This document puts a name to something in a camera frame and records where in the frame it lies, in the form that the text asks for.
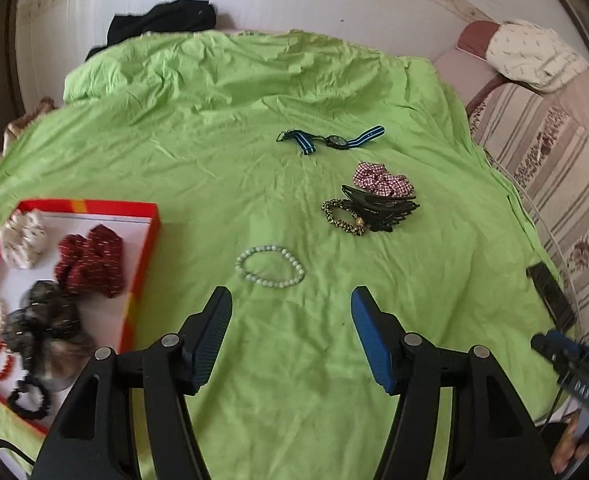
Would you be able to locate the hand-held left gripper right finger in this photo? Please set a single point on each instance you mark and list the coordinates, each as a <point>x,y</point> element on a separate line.
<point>374,345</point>

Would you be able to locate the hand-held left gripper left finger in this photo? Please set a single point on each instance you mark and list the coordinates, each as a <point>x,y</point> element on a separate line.
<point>209,340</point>

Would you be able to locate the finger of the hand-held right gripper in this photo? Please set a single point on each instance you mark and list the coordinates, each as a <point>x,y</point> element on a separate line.
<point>564,342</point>

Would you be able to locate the red cardboard box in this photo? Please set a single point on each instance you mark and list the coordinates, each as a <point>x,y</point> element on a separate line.
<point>99,310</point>

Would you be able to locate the dark red polka dot scrunchie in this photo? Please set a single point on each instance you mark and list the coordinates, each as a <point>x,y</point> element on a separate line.
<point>89,262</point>

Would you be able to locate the black organza scrunchie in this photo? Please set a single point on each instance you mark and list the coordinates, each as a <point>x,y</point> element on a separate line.
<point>44,320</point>

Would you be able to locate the black satin scrunchie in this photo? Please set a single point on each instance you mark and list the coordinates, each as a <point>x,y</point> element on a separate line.
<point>15,400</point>

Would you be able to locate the white cherry print scrunchie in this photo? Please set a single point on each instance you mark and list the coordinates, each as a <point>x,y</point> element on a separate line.
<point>22,240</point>

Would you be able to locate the person's right hand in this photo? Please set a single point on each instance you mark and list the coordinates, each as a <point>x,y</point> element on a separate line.
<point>571,447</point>

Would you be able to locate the black phone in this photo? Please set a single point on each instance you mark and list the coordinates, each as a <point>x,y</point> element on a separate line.
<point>549,292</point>

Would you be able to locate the leopard print scrunchie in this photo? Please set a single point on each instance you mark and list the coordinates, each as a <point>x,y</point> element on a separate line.
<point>342,226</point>

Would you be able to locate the black hair claw clip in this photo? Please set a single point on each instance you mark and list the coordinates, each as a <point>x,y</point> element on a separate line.
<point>384,210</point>

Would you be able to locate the red plaid scrunchie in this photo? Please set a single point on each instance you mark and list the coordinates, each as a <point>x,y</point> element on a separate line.
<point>382,180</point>

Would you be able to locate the green bed sheet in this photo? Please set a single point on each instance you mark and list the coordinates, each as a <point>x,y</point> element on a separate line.
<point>224,160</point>

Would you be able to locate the striped floral sofa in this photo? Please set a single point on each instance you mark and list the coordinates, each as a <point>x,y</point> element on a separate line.
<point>549,160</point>

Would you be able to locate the brown patterned cloth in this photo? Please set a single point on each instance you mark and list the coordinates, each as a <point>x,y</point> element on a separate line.
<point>24,122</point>

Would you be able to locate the white patterned pillow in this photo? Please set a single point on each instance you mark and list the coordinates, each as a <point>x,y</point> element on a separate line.
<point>534,55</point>

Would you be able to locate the black clothing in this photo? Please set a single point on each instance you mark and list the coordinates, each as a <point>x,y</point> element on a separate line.
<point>169,17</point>

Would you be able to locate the dark picture frame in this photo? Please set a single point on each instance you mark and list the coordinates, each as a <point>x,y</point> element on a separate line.
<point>581,20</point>

